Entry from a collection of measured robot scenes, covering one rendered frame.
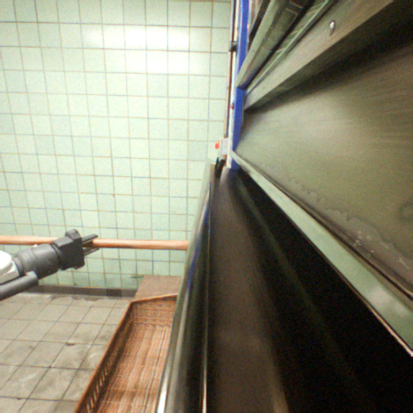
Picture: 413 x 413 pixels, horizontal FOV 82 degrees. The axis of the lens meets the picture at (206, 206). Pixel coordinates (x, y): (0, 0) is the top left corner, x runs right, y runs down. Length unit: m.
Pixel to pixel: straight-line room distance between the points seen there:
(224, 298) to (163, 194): 1.86
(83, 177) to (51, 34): 1.03
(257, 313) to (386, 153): 0.15
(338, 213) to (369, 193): 0.03
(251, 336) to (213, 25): 1.99
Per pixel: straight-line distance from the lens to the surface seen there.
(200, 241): 0.23
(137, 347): 1.31
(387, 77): 0.27
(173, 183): 1.99
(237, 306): 0.20
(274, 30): 0.52
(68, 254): 0.79
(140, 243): 0.78
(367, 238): 0.19
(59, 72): 2.28
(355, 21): 0.30
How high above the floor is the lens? 1.53
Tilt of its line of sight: 17 degrees down
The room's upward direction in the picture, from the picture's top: 2 degrees clockwise
